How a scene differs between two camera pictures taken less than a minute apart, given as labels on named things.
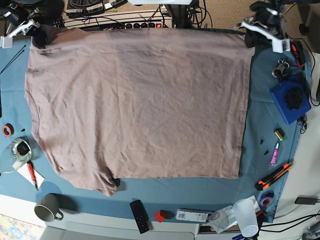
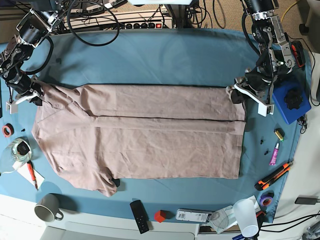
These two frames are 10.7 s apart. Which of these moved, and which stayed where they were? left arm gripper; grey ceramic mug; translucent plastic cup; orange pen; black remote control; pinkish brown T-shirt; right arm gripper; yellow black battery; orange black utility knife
Moved: pinkish brown T-shirt; left arm gripper; right arm gripper
Stayed: translucent plastic cup; orange black utility knife; orange pen; black remote control; grey ceramic mug; yellow black battery
